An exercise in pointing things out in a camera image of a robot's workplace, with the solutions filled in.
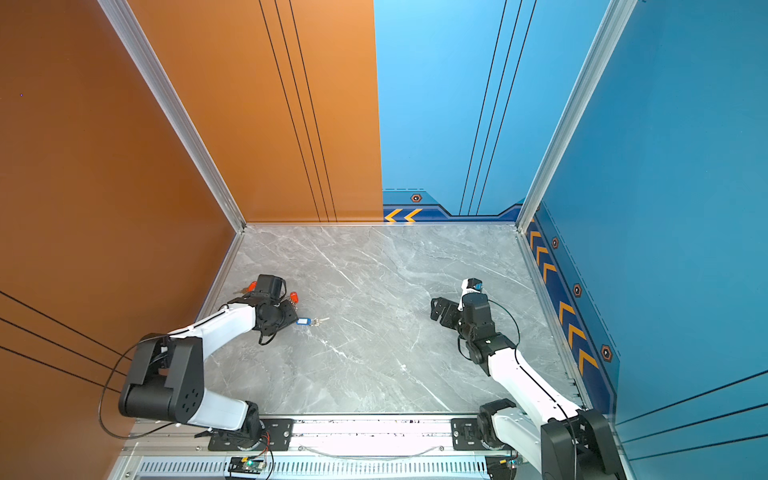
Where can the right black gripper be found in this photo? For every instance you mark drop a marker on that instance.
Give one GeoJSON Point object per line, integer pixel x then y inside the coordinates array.
{"type": "Point", "coordinates": [451, 307]}

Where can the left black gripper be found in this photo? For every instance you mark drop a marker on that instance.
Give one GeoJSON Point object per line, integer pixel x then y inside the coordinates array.
{"type": "Point", "coordinates": [291, 317]}

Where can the red tag key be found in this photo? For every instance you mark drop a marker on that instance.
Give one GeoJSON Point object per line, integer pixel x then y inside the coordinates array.
{"type": "Point", "coordinates": [293, 296]}

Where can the blue tag key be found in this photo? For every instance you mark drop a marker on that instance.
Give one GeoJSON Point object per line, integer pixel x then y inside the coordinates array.
{"type": "Point", "coordinates": [310, 322]}

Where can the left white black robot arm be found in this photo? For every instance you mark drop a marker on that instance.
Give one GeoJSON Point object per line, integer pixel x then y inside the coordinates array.
{"type": "Point", "coordinates": [166, 379]}

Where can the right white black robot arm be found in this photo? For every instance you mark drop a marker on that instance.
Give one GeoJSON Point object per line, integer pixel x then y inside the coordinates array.
{"type": "Point", "coordinates": [560, 439]}

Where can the green circuit board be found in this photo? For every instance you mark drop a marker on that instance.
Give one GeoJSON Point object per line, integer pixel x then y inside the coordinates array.
{"type": "Point", "coordinates": [247, 467]}

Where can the white vented grille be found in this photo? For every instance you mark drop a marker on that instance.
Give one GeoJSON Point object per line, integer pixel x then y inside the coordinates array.
{"type": "Point", "coordinates": [307, 467]}

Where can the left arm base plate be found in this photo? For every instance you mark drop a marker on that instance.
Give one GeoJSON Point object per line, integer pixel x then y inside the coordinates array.
{"type": "Point", "coordinates": [276, 435]}

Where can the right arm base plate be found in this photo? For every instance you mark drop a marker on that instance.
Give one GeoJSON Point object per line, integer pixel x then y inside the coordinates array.
{"type": "Point", "coordinates": [466, 435]}

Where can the aluminium front rail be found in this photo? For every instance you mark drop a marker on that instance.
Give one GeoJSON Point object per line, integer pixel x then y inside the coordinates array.
{"type": "Point", "coordinates": [369, 436]}

